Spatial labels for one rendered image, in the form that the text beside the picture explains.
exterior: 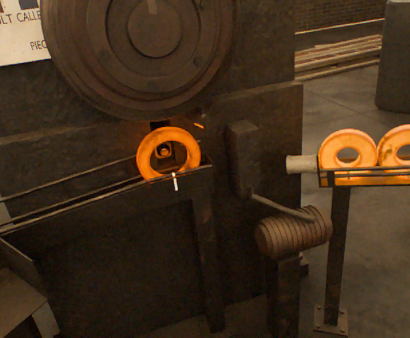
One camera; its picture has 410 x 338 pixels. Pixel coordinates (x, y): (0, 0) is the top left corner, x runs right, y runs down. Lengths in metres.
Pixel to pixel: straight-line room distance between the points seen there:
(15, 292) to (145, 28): 0.67
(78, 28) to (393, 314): 1.44
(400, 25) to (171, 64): 2.74
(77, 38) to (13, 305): 0.61
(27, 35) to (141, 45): 0.34
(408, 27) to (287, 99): 2.28
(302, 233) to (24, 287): 0.75
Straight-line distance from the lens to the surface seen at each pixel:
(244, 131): 1.05
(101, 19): 0.82
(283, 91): 1.19
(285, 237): 1.10
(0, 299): 0.99
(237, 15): 0.98
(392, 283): 1.75
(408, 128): 1.09
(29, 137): 1.09
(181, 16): 0.86
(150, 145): 1.00
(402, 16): 3.41
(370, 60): 5.29
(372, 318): 1.60
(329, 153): 1.10
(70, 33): 0.89
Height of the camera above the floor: 1.20
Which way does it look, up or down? 28 degrees down
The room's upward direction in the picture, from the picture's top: 7 degrees counter-clockwise
